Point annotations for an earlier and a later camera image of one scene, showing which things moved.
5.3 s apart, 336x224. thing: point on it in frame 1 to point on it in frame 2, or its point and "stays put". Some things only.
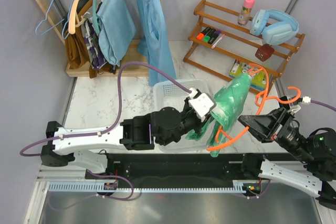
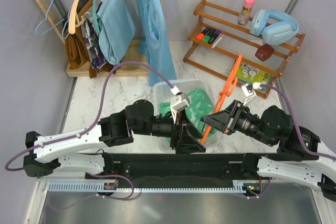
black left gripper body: (189, 120) to (176, 129)
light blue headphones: (277, 28) stays put
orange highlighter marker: (200, 35) stays put
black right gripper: (261, 125) to (222, 120)
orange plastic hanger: (259, 108) to (228, 88)
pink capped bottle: (244, 17) stays put
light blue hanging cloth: (118, 26) stays put
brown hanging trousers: (78, 52) stays put
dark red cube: (264, 52) stays put
